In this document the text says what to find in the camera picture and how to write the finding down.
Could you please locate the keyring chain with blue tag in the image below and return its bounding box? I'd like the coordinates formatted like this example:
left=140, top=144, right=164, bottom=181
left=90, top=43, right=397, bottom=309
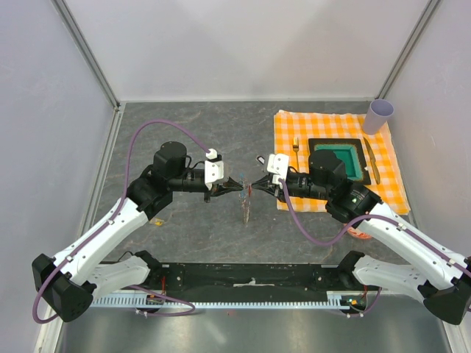
left=237, top=171, right=253, bottom=225

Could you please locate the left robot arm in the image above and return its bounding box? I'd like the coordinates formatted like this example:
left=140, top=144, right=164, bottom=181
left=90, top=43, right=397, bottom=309
left=32, top=141, right=243, bottom=322

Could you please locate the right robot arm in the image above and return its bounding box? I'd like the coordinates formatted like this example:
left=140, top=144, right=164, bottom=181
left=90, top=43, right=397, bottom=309
left=252, top=150, right=470, bottom=325

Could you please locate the gold fork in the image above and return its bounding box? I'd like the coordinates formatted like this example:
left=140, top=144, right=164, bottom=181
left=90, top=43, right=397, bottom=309
left=292, top=137, right=300, bottom=168

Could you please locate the orange checkered cloth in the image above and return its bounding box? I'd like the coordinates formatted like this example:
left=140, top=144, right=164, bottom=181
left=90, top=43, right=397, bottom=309
left=274, top=110, right=410, bottom=215

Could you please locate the small yellow key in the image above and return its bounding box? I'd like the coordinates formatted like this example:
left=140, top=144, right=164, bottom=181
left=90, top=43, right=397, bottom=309
left=150, top=218, right=164, bottom=227

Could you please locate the green square plate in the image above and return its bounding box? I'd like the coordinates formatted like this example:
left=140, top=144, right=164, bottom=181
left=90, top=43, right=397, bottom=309
left=308, top=138, right=371, bottom=185

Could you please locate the gold knife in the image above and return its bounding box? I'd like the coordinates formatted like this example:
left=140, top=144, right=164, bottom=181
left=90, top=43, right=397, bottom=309
left=364, top=138, right=380, bottom=185

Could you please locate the lilac cup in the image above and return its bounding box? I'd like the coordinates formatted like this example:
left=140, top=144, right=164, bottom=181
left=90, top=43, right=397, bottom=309
left=362, top=99, right=394, bottom=135

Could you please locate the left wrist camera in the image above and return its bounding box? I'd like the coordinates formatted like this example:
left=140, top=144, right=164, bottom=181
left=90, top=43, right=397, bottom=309
left=204, top=149, right=224, bottom=190

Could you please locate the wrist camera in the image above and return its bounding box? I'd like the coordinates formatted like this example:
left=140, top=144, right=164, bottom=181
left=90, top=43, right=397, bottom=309
left=266, top=154, right=289, bottom=185
left=204, top=149, right=224, bottom=190

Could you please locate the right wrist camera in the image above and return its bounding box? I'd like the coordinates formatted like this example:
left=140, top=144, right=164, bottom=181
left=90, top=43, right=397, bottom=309
left=266, top=154, right=289, bottom=185

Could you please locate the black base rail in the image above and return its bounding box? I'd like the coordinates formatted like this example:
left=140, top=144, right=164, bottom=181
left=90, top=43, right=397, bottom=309
left=142, top=263, right=364, bottom=302

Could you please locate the slotted cable duct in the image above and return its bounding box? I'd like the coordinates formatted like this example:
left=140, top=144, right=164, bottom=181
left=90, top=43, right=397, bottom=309
left=91, top=291, right=360, bottom=310

